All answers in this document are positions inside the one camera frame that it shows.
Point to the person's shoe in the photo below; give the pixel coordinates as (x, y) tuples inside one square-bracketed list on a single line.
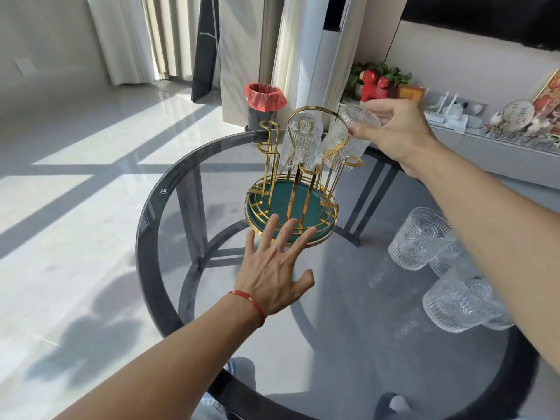
[(396, 406)]

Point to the person's left thumb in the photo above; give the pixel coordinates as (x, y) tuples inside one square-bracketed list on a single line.
[(305, 280)]

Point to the person's left little finger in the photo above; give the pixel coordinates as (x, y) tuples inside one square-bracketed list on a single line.
[(250, 244)]

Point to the green potted plant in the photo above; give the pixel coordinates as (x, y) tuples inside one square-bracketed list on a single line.
[(393, 76)]

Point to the gold rack with green tray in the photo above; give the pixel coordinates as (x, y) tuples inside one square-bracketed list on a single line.
[(302, 209)]

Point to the round decorative plate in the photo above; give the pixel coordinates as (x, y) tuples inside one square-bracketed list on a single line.
[(516, 114)]

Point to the clear embossed glass cup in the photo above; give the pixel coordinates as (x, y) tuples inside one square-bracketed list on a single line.
[(302, 139), (415, 240), (356, 116), (503, 319), (459, 301), (450, 258), (339, 146)]

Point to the red horse figurine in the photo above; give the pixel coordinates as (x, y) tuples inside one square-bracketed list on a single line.
[(372, 85)]

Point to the orange gold framed box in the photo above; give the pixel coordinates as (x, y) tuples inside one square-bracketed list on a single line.
[(411, 93)]

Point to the black television screen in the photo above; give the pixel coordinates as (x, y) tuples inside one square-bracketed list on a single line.
[(481, 13)]

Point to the white standing air conditioner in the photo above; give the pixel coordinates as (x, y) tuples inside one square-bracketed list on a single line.
[(310, 52)]

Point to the beige curtain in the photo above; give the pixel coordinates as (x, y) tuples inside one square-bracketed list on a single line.
[(144, 34)]

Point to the person's left forearm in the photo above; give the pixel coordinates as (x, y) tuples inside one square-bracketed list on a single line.
[(175, 371)]

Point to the person's left middle finger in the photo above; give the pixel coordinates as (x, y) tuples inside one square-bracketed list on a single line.
[(286, 236)]

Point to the black bin with red bag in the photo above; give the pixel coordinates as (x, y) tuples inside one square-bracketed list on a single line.
[(264, 104)]

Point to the person's right hand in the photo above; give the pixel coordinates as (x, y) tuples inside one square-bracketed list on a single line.
[(404, 135)]

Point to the person's right forearm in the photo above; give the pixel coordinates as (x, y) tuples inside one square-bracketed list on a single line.
[(494, 244)]

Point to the white router with antennas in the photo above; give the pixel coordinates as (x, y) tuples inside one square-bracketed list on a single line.
[(450, 113)]

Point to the person's blue jeans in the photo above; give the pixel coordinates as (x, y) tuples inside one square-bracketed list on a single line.
[(238, 371)]

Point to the person's right thumb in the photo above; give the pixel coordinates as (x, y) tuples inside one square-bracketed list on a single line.
[(389, 108)]

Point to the gold framed picture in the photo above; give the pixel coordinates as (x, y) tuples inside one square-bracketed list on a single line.
[(549, 100)]

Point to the person's left hand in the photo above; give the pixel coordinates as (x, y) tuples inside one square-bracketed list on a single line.
[(267, 279)]

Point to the grey sideboard cabinet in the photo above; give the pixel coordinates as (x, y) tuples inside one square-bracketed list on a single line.
[(503, 153)]

